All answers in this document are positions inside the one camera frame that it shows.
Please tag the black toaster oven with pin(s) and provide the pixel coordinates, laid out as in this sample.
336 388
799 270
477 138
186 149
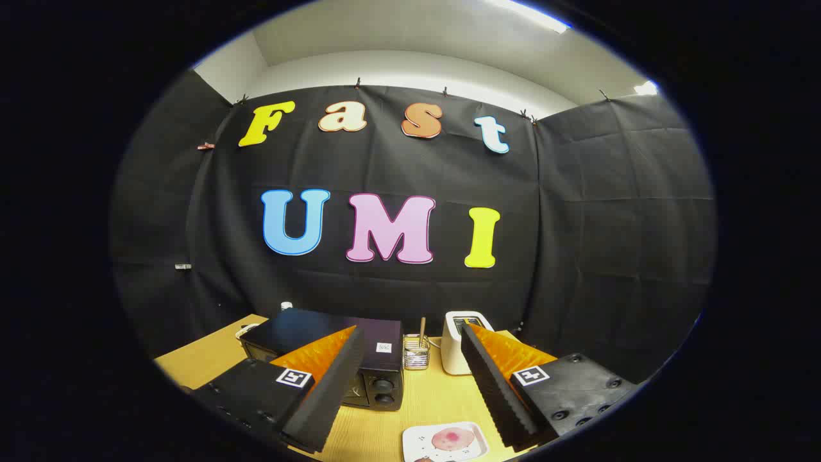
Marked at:
301 328

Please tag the wooden stick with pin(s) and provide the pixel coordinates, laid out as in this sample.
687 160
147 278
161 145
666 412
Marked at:
422 330

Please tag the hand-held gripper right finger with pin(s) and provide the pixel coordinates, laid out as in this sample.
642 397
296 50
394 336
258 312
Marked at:
494 385

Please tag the white bread toaster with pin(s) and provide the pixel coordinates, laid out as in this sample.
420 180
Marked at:
452 350

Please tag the pink ham slice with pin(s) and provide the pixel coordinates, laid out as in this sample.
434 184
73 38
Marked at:
453 439

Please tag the white square plate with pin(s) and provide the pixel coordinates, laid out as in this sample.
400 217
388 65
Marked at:
417 443

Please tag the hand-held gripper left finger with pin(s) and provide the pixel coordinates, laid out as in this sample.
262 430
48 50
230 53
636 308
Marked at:
333 378

